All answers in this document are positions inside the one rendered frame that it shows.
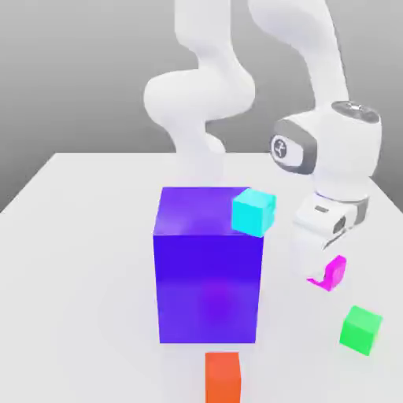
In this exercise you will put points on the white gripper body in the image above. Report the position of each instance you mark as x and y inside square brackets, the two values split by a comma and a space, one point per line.
[307, 248]

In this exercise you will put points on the orange box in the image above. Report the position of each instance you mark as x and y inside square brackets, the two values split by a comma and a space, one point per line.
[222, 377]

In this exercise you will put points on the small magenta cube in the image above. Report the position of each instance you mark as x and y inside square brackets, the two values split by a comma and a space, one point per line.
[336, 273]

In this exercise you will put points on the small cyan cube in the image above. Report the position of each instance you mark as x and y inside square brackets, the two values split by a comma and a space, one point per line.
[250, 215]

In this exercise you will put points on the large purple box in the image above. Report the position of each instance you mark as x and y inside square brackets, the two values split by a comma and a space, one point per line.
[207, 283]

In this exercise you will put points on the small green cube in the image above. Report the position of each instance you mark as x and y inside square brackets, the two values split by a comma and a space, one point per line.
[359, 332]

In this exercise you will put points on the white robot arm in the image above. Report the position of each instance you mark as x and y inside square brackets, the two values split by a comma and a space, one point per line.
[201, 94]

